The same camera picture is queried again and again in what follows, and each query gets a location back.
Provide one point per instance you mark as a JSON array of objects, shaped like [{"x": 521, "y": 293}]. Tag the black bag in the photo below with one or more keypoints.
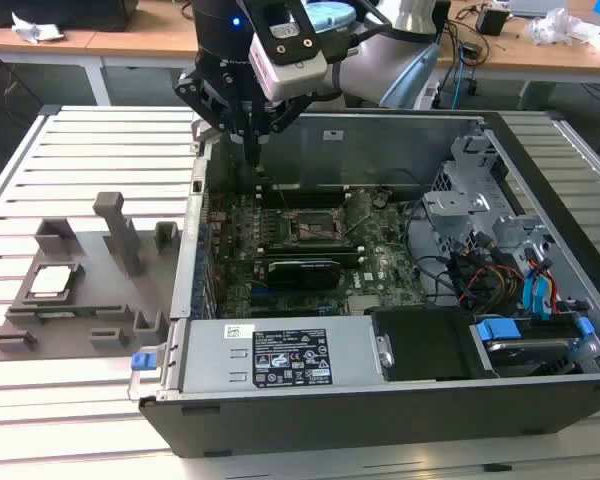
[{"x": 55, "y": 12}]

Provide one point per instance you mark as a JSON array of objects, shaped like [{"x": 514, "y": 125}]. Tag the green motherboard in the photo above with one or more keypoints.
[{"x": 380, "y": 250}]

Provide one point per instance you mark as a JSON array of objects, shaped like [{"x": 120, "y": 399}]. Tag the grey parts rack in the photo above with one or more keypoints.
[{"x": 95, "y": 280}]

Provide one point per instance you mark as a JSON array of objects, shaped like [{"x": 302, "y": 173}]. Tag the black RAM slot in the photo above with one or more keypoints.
[
  {"x": 305, "y": 246},
  {"x": 350, "y": 256},
  {"x": 310, "y": 201},
  {"x": 310, "y": 190}
]

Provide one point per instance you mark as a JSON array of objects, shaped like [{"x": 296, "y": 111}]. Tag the silver chipset heatsink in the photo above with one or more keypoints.
[{"x": 365, "y": 303}]

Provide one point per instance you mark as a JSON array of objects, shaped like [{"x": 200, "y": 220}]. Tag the silver metal drive cage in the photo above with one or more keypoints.
[{"x": 450, "y": 205}]

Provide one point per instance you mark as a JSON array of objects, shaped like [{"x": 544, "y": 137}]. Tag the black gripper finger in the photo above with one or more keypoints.
[
  {"x": 285, "y": 117},
  {"x": 205, "y": 97}
]

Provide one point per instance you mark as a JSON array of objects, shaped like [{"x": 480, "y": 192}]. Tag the black plastic shroud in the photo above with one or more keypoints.
[{"x": 420, "y": 345}]

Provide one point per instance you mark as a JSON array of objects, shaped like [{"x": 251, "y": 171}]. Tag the silver power supply unit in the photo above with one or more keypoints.
[{"x": 215, "y": 360}]

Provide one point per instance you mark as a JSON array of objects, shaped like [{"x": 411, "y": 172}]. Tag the wooden desk white legs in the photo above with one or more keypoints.
[
  {"x": 530, "y": 60},
  {"x": 130, "y": 45}
]

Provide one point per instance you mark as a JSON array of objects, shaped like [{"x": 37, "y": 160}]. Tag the small black adapter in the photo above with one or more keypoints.
[{"x": 472, "y": 50}]

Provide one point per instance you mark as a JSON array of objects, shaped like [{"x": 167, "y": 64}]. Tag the grey laptop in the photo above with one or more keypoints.
[{"x": 535, "y": 6}]

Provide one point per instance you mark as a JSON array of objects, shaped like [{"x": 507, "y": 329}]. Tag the clear plastic bag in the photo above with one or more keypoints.
[{"x": 552, "y": 27}]

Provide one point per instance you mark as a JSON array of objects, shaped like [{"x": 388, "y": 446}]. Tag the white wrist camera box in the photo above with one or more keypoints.
[{"x": 290, "y": 80}]

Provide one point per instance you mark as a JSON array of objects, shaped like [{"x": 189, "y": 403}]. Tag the black open PC case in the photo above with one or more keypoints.
[{"x": 330, "y": 425}]

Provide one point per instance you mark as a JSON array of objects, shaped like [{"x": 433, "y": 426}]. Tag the round coin battery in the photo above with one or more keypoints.
[{"x": 379, "y": 201}]

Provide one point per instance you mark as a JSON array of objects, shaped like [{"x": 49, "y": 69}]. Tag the black graphics card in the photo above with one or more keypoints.
[{"x": 302, "y": 275}]

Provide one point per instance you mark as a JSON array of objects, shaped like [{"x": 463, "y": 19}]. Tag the white power strip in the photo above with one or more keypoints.
[{"x": 430, "y": 95}]

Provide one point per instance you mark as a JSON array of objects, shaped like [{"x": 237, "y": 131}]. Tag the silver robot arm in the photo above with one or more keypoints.
[{"x": 380, "y": 55}]

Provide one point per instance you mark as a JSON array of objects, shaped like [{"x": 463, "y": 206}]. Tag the blue disk carrier with disk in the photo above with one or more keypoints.
[{"x": 500, "y": 331}]

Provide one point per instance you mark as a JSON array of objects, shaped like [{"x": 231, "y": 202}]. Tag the CPU socket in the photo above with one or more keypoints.
[{"x": 312, "y": 226}]

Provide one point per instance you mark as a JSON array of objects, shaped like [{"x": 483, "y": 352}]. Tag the small black box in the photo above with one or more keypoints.
[{"x": 491, "y": 22}]

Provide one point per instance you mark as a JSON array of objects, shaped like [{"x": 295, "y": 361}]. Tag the crumpled white paper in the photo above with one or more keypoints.
[{"x": 35, "y": 31}]

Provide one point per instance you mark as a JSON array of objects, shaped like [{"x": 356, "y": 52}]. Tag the blue case latch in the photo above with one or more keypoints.
[{"x": 142, "y": 361}]

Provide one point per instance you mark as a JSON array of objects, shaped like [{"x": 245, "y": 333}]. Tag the silver CPU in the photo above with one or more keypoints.
[{"x": 51, "y": 281}]

